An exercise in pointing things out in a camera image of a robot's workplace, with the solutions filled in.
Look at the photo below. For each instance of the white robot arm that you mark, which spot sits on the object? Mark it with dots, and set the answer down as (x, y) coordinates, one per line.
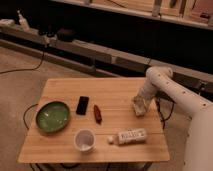
(199, 146)

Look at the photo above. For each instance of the white spray bottle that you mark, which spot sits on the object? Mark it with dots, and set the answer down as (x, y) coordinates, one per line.
(23, 22)

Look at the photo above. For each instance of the black phone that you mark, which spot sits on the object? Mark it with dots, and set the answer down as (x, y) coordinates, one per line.
(82, 105)

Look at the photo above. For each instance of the white lotion tube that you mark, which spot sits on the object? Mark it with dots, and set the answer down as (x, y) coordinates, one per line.
(128, 137)

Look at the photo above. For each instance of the white plastic cup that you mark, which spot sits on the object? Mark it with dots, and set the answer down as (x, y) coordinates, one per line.
(84, 140)

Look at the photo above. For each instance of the black object on shelf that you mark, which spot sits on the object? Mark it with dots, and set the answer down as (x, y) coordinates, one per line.
(66, 35)

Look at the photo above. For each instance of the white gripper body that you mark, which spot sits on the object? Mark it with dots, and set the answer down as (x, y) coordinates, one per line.
(146, 94)

